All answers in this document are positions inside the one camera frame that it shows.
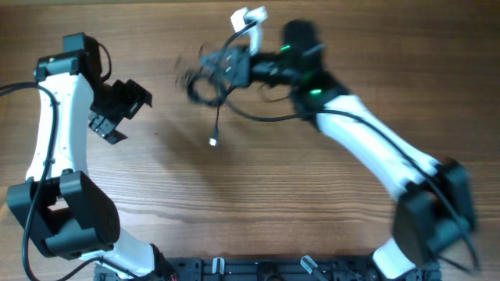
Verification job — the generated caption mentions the black cable bundle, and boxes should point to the black cable bundle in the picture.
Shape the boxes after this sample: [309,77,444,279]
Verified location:
[173,42,239,148]

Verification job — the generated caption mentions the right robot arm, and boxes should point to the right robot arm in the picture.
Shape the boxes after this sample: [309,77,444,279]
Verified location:
[200,20,480,280]

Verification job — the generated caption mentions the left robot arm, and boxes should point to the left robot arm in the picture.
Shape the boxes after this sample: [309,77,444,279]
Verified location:
[1,33,178,280]

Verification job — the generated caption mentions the left camera cable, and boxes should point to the left camera cable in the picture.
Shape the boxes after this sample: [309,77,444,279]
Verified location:
[0,81,130,281]

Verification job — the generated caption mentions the camera cable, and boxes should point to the camera cable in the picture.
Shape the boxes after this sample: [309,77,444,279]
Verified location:
[218,21,481,272]
[0,81,130,281]

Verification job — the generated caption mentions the right camera cable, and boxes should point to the right camera cable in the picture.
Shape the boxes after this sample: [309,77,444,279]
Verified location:
[218,21,481,272]

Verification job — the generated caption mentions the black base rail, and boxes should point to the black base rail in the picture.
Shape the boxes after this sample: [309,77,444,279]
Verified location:
[93,255,442,281]

